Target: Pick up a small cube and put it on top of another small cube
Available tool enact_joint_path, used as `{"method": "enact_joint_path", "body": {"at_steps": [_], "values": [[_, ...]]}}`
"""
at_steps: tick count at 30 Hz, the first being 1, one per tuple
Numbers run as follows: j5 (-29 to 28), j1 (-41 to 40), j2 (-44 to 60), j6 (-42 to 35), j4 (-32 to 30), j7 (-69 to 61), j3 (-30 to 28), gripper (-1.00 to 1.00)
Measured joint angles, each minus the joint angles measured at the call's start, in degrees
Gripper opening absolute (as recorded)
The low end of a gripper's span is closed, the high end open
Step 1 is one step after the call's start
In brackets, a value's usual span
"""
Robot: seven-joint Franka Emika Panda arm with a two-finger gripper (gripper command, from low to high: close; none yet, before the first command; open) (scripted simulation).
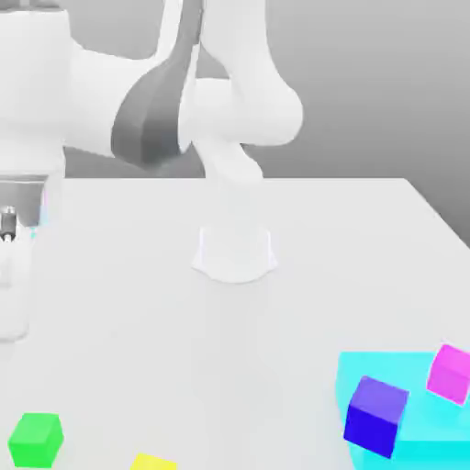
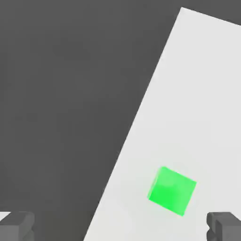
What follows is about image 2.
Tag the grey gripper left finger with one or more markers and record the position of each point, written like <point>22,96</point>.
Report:
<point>17,226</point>

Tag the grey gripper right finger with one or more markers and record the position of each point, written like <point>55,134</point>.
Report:
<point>224,227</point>

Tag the small green cube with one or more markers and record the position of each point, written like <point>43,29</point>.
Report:
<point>171,191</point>

